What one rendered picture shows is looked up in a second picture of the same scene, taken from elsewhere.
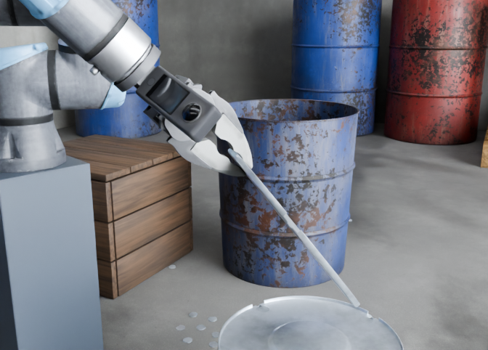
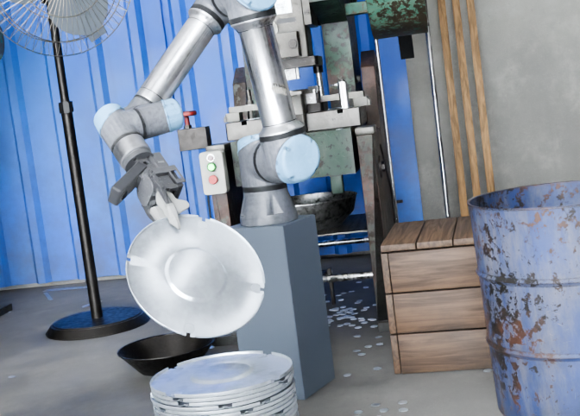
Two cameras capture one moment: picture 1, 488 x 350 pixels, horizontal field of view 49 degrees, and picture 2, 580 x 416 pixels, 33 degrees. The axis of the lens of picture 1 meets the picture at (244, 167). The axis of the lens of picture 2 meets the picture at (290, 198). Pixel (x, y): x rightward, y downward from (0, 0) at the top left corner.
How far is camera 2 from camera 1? 2.03 m
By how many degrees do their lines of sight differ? 72
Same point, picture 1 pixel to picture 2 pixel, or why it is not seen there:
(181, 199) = not seen: hidden behind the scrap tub
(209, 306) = (426, 402)
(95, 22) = (108, 140)
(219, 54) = not seen: outside the picture
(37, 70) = (250, 154)
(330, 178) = (527, 286)
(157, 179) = (462, 263)
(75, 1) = (102, 130)
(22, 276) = not seen: hidden behind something
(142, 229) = (437, 312)
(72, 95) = (264, 172)
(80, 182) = (276, 240)
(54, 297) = (261, 326)
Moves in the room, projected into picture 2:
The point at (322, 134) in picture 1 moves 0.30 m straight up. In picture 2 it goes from (508, 227) to (494, 83)
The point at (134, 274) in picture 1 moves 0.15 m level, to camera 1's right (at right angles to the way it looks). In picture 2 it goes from (425, 359) to (451, 372)
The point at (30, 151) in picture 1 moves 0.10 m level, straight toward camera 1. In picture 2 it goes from (248, 211) to (217, 218)
